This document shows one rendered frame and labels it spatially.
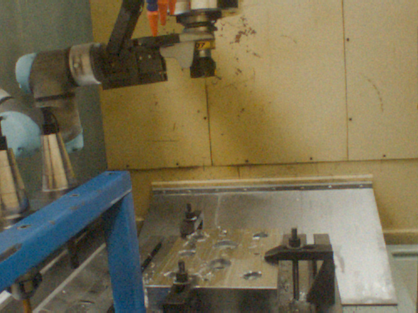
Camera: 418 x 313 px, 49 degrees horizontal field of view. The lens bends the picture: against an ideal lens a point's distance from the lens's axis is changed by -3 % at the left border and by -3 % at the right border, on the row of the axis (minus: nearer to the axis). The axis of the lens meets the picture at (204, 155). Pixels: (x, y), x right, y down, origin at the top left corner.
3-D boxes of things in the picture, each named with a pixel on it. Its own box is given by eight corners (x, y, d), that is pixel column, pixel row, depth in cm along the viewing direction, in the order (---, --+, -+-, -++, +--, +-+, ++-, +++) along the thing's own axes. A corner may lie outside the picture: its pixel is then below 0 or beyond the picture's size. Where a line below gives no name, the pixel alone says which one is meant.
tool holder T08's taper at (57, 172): (64, 188, 57) (55, 135, 56) (35, 190, 58) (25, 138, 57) (83, 180, 61) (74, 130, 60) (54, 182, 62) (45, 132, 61)
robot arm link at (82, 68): (81, 46, 88) (64, 44, 80) (104, 43, 87) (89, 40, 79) (88, 85, 89) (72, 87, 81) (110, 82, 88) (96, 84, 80)
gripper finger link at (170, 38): (187, 43, 80) (142, 51, 83) (185, 33, 80) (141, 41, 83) (177, 43, 76) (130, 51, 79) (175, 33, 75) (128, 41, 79)
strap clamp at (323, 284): (265, 303, 90) (262, 231, 87) (266, 295, 93) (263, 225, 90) (334, 304, 87) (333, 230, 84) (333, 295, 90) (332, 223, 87)
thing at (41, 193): (70, 210, 56) (66, 190, 56) (29, 211, 58) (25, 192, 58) (95, 196, 62) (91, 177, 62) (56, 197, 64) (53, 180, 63)
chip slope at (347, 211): (96, 330, 136) (84, 248, 132) (158, 246, 201) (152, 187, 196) (410, 337, 119) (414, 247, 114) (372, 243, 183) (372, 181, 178)
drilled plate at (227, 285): (149, 310, 82) (146, 285, 82) (185, 248, 110) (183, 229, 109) (278, 314, 78) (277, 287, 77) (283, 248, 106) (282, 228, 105)
